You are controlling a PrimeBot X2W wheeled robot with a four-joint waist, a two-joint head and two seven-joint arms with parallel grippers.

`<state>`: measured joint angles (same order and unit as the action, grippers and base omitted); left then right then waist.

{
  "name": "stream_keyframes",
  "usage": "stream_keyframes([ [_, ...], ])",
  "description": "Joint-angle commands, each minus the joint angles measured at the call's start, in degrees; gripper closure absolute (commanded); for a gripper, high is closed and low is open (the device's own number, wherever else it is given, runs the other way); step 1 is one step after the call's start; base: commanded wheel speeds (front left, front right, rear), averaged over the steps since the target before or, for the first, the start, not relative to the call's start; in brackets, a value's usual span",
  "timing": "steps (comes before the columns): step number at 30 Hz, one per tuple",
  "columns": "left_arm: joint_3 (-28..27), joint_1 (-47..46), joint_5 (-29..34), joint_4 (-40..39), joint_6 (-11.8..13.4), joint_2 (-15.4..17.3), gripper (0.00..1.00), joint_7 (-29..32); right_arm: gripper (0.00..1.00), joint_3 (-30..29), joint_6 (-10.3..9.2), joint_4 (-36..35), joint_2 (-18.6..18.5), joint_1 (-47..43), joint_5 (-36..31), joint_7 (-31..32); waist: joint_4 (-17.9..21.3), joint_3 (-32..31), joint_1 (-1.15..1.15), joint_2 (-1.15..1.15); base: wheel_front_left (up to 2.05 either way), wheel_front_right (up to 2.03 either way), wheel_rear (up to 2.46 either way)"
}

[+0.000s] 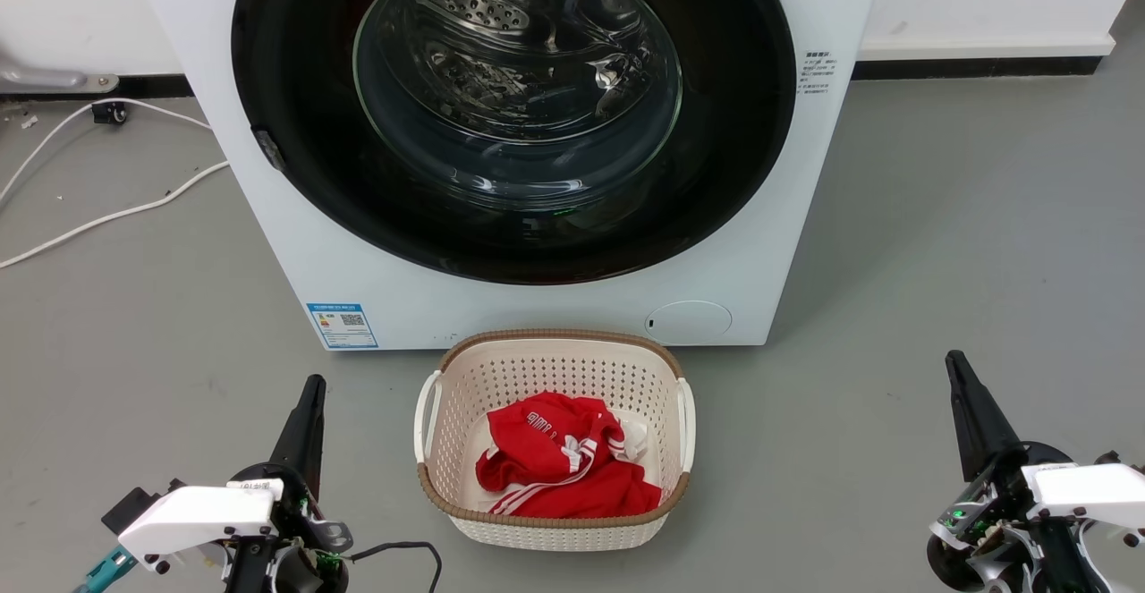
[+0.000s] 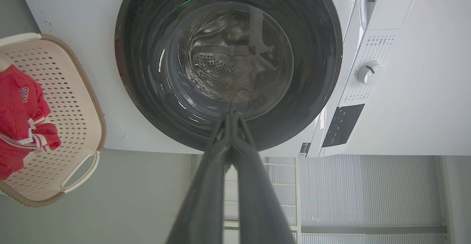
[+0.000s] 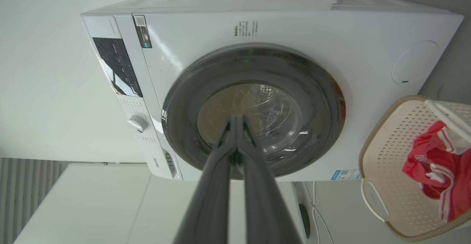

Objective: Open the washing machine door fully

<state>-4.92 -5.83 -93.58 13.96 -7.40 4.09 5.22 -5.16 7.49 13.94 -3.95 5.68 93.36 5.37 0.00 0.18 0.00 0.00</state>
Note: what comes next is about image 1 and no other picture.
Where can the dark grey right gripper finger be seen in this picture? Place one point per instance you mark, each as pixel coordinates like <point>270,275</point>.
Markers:
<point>968,432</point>
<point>988,423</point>

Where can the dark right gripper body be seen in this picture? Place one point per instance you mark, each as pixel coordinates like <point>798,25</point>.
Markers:
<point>993,521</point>

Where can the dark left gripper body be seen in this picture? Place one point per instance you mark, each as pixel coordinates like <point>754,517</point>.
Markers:
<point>309,557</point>

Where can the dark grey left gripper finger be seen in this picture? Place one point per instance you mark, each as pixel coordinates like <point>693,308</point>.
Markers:
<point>313,450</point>
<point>295,432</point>

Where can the round black glass washer door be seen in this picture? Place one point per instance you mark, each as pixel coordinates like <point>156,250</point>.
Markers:
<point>733,128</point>

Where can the white front-load washing machine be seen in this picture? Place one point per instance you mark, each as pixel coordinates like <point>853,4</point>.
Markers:
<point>537,316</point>

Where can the blue energy label sticker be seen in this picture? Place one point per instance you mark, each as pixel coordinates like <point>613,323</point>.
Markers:
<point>342,325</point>

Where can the red garment with white stripes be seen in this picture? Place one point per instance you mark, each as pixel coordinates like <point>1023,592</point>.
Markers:
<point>537,450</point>

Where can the cream perforated laundry basket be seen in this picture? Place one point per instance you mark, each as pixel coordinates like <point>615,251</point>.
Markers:
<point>555,360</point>

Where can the round white filter cover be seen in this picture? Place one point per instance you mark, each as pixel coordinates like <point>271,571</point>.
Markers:
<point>689,321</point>

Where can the small black plug box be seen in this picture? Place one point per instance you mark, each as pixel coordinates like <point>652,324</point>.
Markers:
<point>109,113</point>

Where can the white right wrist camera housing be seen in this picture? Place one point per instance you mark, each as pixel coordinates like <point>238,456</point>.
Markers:
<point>1091,490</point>

